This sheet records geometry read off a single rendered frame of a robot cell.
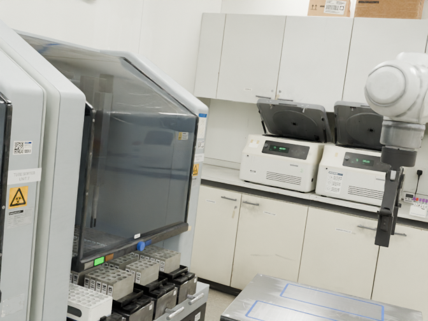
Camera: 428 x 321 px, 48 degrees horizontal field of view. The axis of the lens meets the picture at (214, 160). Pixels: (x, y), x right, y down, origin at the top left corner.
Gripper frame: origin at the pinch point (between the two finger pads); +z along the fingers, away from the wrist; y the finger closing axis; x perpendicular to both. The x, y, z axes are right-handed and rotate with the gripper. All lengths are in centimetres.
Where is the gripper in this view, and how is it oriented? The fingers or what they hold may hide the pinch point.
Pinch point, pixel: (385, 234)
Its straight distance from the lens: 119.4
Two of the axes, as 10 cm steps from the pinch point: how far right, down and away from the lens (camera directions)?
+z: -1.2, 9.9, 1.1
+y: 4.3, -0.5, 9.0
